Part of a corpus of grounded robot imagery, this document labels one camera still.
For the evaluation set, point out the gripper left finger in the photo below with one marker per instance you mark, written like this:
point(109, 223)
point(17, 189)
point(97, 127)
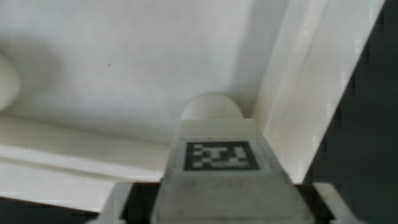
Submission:
point(131, 203)

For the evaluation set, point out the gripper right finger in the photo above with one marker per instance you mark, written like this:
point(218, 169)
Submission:
point(326, 203)

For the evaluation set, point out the white table leg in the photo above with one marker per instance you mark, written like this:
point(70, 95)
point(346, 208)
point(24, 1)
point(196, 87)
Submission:
point(227, 186)

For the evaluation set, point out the white square tabletop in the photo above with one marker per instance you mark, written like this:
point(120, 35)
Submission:
point(118, 58)

